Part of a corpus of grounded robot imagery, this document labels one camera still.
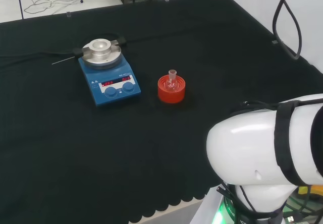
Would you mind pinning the clear glass round-bottom flask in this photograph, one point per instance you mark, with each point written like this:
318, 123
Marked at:
172, 82

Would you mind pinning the heater with blue base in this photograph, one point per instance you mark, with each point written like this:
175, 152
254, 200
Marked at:
111, 96

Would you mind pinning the black bench cloth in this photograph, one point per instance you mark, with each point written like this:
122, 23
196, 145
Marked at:
75, 145

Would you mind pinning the thin metal probe rod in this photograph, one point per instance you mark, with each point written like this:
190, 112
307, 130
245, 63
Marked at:
63, 60

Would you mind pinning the silver usb plug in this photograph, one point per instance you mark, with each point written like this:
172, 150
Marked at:
291, 219

